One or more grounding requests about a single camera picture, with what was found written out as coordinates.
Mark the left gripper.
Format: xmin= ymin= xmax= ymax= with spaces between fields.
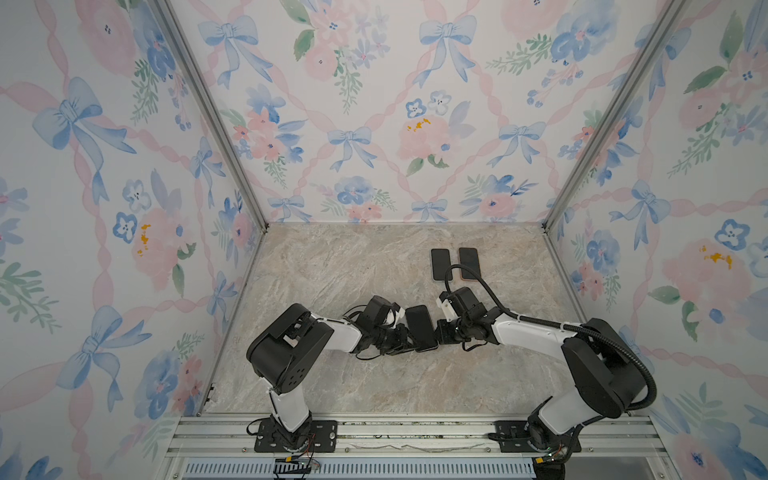
xmin=371 ymin=324 xmax=421 ymax=357

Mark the phone with pink edge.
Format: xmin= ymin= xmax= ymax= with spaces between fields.
xmin=405 ymin=305 xmax=439 ymax=352

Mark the blue phone black screen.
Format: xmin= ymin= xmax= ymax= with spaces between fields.
xmin=430 ymin=248 xmax=453 ymax=281

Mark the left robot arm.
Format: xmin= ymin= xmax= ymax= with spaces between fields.
xmin=246 ymin=295 xmax=417 ymax=436

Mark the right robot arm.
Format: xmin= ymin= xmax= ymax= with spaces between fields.
xmin=435 ymin=307 xmax=658 ymax=453

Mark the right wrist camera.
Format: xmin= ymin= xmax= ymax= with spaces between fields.
xmin=438 ymin=287 xmax=487 ymax=320

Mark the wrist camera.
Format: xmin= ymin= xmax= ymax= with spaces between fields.
xmin=357 ymin=295 xmax=405 ymax=330
xmin=438 ymin=287 xmax=487 ymax=320

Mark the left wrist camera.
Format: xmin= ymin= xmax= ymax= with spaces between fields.
xmin=357 ymin=295 xmax=405 ymax=330

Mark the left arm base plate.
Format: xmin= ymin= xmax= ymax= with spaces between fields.
xmin=246 ymin=417 xmax=338 ymax=454

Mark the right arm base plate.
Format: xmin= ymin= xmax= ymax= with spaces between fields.
xmin=487 ymin=420 xmax=582 ymax=455

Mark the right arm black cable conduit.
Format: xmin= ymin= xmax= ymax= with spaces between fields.
xmin=443 ymin=263 xmax=659 ymax=412

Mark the aluminium rail frame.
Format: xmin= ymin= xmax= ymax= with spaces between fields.
xmin=155 ymin=383 xmax=679 ymax=480

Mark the right corner aluminium post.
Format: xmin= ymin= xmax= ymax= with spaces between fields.
xmin=542 ymin=0 xmax=691 ymax=232

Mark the corner aluminium post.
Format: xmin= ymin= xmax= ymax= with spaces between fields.
xmin=542 ymin=0 xmax=691 ymax=232
xmin=146 ymin=0 xmax=268 ymax=232

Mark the left corner aluminium post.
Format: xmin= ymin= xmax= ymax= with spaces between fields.
xmin=146 ymin=0 xmax=268 ymax=232

